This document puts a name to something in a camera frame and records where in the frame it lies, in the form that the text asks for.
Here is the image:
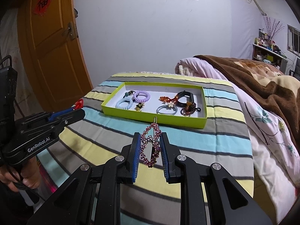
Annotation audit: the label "purple blossom branches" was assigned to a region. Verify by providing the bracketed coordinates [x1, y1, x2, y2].
[263, 16, 285, 40]

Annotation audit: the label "small gold black charm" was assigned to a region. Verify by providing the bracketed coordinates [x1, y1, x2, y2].
[135, 103, 145, 112]

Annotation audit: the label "blue hair tie cream flower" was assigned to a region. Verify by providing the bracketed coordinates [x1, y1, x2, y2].
[156, 102, 178, 116]

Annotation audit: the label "orange wooden door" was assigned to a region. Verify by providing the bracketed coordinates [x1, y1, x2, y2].
[17, 0, 92, 111]

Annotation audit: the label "brown fleece blanket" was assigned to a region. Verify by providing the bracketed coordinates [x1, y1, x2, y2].
[195, 55, 299, 150]

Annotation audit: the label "brass door lock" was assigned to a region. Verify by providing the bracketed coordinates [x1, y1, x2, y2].
[62, 21, 78, 41]

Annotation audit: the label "black cord bracelet teal bead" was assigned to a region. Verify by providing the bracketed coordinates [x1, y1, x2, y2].
[123, 90, 135, 98]

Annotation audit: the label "red door decoration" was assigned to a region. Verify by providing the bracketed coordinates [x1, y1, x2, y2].
[33, 0, 52, 16]

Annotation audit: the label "pink floral quilt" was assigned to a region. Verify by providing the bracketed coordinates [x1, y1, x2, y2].
[175, 57, 299, 224]

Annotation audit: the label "black fitness band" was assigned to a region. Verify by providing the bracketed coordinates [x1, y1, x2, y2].
[175, 90, 194, 108]

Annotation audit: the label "pink rhinestone hair clip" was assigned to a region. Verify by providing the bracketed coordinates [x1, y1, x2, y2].
[140, 117, 162, 168]

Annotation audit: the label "dark wooden bead bracelet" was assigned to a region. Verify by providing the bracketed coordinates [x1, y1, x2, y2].
[179, 101, 202, 117]

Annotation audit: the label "red orange braided bracelet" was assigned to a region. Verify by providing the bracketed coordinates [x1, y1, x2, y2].
[159, 94, 180, 104]

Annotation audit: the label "cluttered wall shelf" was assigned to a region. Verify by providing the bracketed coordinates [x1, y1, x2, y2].
[252, 29, 288, 74]

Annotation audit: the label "window with bars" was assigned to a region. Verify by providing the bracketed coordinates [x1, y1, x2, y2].
[287, 26, 300, 57]

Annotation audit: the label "person's left hand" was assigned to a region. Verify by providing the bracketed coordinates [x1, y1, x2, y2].
[1, 157, 41, 192]

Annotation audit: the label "small red knot ornament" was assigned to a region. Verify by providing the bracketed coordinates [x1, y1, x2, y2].
[72, 99, 84, 110]

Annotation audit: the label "lime green shallow box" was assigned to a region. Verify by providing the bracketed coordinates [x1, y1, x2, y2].
[101, 82, 207, 129]

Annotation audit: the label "purple spiral hair tie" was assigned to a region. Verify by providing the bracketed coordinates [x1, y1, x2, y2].
[132, 90, 151, 103]

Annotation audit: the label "striped pastel blanket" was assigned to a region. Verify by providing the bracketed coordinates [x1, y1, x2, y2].
[38, 73, 254, 224]

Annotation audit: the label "light blue spiral hair tie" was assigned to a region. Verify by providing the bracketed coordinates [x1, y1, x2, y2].
[115, 97, 134, 110]

